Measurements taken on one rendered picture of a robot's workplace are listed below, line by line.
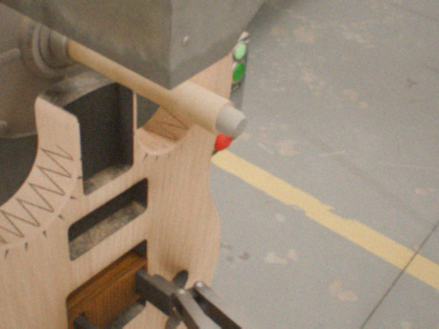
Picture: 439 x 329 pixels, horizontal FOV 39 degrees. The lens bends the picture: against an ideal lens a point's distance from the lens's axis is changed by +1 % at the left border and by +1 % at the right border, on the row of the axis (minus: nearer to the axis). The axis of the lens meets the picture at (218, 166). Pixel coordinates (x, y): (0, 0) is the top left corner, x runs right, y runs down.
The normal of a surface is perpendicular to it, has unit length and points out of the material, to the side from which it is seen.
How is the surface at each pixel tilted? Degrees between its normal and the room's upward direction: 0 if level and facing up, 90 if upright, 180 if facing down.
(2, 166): 90
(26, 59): 97
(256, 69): 0
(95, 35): 90
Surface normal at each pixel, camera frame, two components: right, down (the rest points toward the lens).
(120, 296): 0.79, 0.41
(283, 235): 0.07, -0.76
